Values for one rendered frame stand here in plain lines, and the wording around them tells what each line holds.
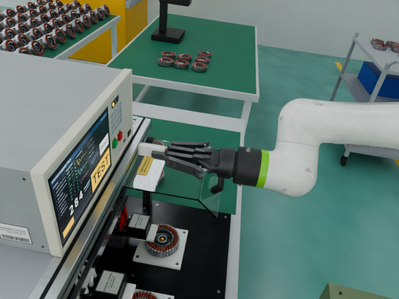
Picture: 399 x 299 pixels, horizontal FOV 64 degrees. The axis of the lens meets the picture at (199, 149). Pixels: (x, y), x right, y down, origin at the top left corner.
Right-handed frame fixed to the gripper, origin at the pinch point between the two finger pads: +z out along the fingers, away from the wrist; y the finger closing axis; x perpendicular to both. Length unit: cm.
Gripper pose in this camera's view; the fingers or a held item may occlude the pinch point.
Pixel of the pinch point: (152, 150)
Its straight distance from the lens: 80.1
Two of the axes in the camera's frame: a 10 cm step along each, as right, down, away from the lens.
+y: 1.4, -5.7, 8.1
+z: -9.9, -1.6, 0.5
